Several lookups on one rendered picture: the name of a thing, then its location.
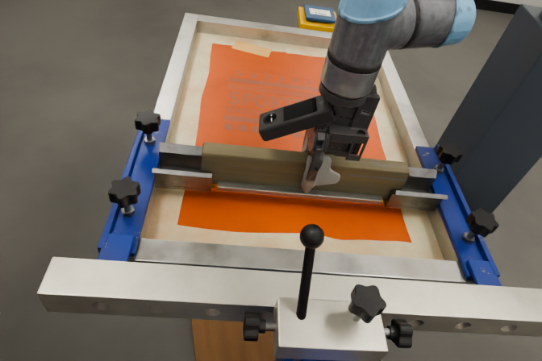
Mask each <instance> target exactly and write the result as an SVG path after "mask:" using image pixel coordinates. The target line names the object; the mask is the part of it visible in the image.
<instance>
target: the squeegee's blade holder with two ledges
mask: <svg viewBox="0 0 542 361"><path fill-rule="evenodd" d="M217 190H222V191H231V192H241V193H258V194H268V195H277V196H287V197H304V198H314V199H323V200H333V201H350V202H360V203H369V204H379V205H380V204H381V203H382V202H383V200H382V197H381V196H378V195H368V194H359V193H342V192H333V191H324V190H315V189H312V190H311V191H310V192H309V193H304V191H303V189H298V188H289V187H279V186H270V185H253V184H244V183H235V182H226V181H218V186H217Z"/></svg>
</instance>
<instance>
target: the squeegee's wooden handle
mask: <svg viewBox="0 0 542 361"><path fill-rule="evenodd" d="M310 155H311V152H304V151H288V150H280V149H272V148H263V147H248V146H240V145H231V144H223V143H208V142H204V143H203V145H202V161H201V172H208V173H212V184H214V185H217V184H218V181H226V182H235V183H244V184H253V185H270V186H279V187H289V188H298V189H302V186H301V182H302V179H303V173H304V172H305V169H306V161H307V157H308V156H310ZM324 155H325V156H329V157H330V158H331V170H333V171H335V172H337V173H339V174H340V180H339V181H338V182H337V183H335V184H331V185H316V186H314V187H313V188H312V189H315V190H324V191H333V192H342V193H359V194H368V195H378V196H381V197H382V199H387V198H388V196H389V195H390V192H391V191H392V190H401V189H402V187H403V186H404V184H405V183H406V181H407V178H408V177H409V175H410V171H409V168H408V166H407V163H406V162H400V161H392V160H376V159H368V158H360V161H353V160H345V157H342V156H334V155H328V154H324Z"/></svg>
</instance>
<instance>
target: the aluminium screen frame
mask: <svg viewBox="0 0 542 361"><path fill-rule="evenodd" d="M197 32H201V33H207V34H214V35H225V36H232V37H238V38H245V39H256V40H263V41H269V42H275V43H282V44H293V45H300V46H306V47H313V48H324V49H328V47H329V43H330V40H331V35H332V33H331V32H325V31H314V30H308V29H302V28H296V27H285V26H278V25H273V24H266V23H255V22H249V21H243V20H237V19H225V18H220V17H213V16H207V15H196V14H190V13H185V16H184V19H183V22H182V25H181V29H180V31H179V34H178V37H177V41H176V44H175V47H174V49H173V54H172V56H171V59H170V62H169V67H168V69H167V72H166V74H165V79H164V81H163V84H162V87H161V91H160V94H159V97H158V99H157V102H156V106H155V110H154V113H157V114H160V115H161V118H162V119H169V120H170V125H169V131H168V134H167V137H166V140H165V142H166V143H169V140H170V136H171V133H172V129H173V124H174V120H175V117H176V113H177V108H178V105H179V101H180V98H181V92H182V89H183V85H184V82H185V78H186V73H187V69H188V66H189V63H190V57H191V54H192V51H193V47H194V41H195V38H196V35H197ZM377 77H378V79H379V81H380V84H381V88H382V90H383V93H384V95H385V98H386V101H387V104H388V107H389V108H390V113H391V115H392V117H393V120H394V124H395V126H396V128H397V131H398V135H399V137H400V139H401V142H402V145H403V148H404V151H405V153H406V157H407V159H408V162H409V164H410V166H411V167H412V168H422V166H421V163H420V162H419V158H418V156H417V154H416V151H415V147H416V146H421V147H429V145H428V143H427V140H426V138H425V136H424V133H423V131H422V128H421V126H420V125H419V121H418V119H417V117H416V115H415V112H414V110H413V108H412V106H411V103H410V101H409V98H408V96H407V93H406V91H405V89H404V87H403V85H402V82H401V80H400V78H399V75H398V73H397V70H396V68H395V67H394V63H393V61H392V59H391V57H390V54H389V52H388V51H387V52H386V55H385V58H384V60H383V62H382V64H381V68H380V70H379V73H378V75H377ZM156 191H157V188H155V184H154V186H153V189H152V195H151V198H150V202H149V204H148V210H147V213H146V216H145V219H144V225H143V229H142V231H141V235H140V240H139V244H138V247H137V250H136V254H135V256H134V257H131V256H130V257H129V260H128V262H137V263H161V264H173V265H185V266H198V267H210V268H234V269H247V270H259V271H271V272H295V273H302V265H303V259H304V252H305V250H294V249H282V248H271V247H250V246H238V245H227V244H216V243H194V242H182V241H172V240H160V239H145V235H146V231H147V228H148V222H149V219H150V215H151V212H152V207H153V203H154V200H155V196H156ZM427 215H428V217H429V220H430V222H431V225H432V229H433V230H434V233H435V236H436V239H437V242H438V244H439V247H440V250H441V253H442V256H443V257H444V260H438V259H416V258H404V257H393V256H382V255H360V254H349V253H338V252H326V251H316V252H315V258H314V264H313V271H312V274H320V275H333V276H356V277H368V278H381V279H393V280H417V281H430V282H442V283H454V284H475V283H474V281H473V280H466V279H465V276H464V273H463V271H462V269H461V266H460V263H459V261H458V258H457V255H456V252H455V251H454V248H453V246H452V243H451V240H450V238H449V236H448V232H447V230H446V228H445V225H444V222H443V219H442V217H441V215H440V212H439V210H438V207H437V208H436V210H435V211H434V212H433V211H427Z"/></svg>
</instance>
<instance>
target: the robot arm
mask: <svg viewBox="0 0 542 361"><path fill-rule="evenodd" d="M475 18H476V6H475V2H474V0H340V3H339V6H338V14H337V17H336V22H335V26H334V29H333V32H332V35H331V40H330V43H329V47H328V50H327V55H326V58H325V61H324V64H323V69H322V72H321V76H320V79H321V81H320V83H319V92H320V94H321V95H319V96H316V97H313V98H308V99H306V100H303V101H300V102H296V103H294V104H290V105H288V106H283V107H281V108H278V109H275V110H271V111H268V112H265V113H263V114H261V115H260V118H259V134H260V136H261V138H262V139H263V140H264V141H265V142H266V141H270V140H272V139H277V138H280V137H283V136H286V135H291V134H293V133H297V132H299V131H304V130H306V132H305V136H304V140H303V145H302V151H304V152H311V155H310V156H308V157H307V161H306V169H305V172H304V173H303V179H302V182H301V186H302V189H303V191H304V193H309V192H310V191H311V189H312V188H313V187H314V186H316V185H331V184H335V183H337V182H338V181H339V180H340V174H339V173H337V172H335V171H333V170H331V158H330V157H329V156H325V155H324V154H328V155H334V156H342V157H345V160H353V161H360V158H361V156H362V153H363V151H364V149H365V146H366V144H367V142H368V140H369V132H368V128H369V124H370V123H371V120H372V118H373V115H374V113H375V110H376V109H377V105H378V103H379V101H380V96H379V94H377V86H376V85H375V84H374V83H375V81H376V79H377V75H378V73H379V70H380V68H381V64H382V62H383V60H384V58H385V55H386V52H387V51H388V50H397V49H398V50H399V49H410V48H440V47H441V46H446V45H452V44H457V43H459V42H461V41H462V40H463V39H464V38H465V37H466V36H467V35H468V34H469V33H470V31H471V30H472V27H473V25H474V22H475ZM361 144H363V146H362V149H361V151H360V154H359V155H358V152H359V150H360V148H361Z"/></svg>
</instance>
